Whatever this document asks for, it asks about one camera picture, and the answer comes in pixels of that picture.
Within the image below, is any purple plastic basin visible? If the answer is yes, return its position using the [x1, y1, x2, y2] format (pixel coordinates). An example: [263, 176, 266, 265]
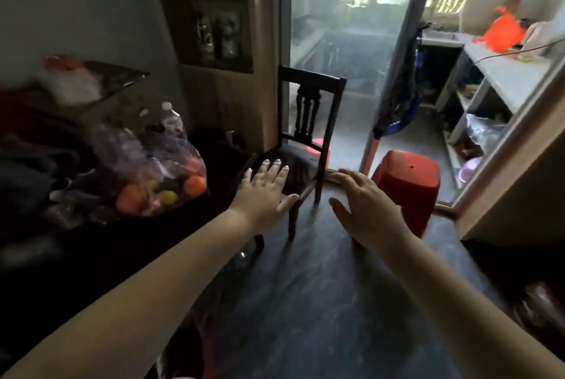
[457, 157, 483, 184]

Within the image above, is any white kitchen counter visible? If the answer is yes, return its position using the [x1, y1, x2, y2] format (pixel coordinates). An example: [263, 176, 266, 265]
[419, 32, 565, 192]

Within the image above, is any wooden display cabinet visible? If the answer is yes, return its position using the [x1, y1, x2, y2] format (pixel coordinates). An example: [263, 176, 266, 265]
[148, 0, 280, 154]

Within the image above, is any person's left forearm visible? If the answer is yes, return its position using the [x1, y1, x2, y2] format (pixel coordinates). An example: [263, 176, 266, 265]
[0, 208, 268, 379]

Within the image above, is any purple plastic bag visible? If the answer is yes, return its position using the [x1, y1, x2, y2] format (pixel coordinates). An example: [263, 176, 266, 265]
[90, 125, 208, 218]

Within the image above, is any red plastic stool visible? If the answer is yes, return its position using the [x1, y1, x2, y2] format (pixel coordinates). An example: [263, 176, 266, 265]
[370, 149, 441, 238]

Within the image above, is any person's right hand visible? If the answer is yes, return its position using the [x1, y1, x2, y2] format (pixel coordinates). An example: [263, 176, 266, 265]
[328, 169, 414, 254]

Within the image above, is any dark wooden chair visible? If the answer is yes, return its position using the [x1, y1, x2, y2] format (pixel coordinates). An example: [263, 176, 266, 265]
[278, 0, 444, 177]
[240, 65, 348, 256]

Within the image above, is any person's left hand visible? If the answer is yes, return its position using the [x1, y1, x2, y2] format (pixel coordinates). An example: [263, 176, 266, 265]
[229, 158, 301, 234]

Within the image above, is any dark blue hanging cloth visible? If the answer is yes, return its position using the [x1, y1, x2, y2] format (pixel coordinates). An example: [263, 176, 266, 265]
[373, 23, 423, 139]

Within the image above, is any person's right forearm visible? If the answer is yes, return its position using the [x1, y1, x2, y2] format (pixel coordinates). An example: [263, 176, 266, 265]
[384, 235, 565, 379]

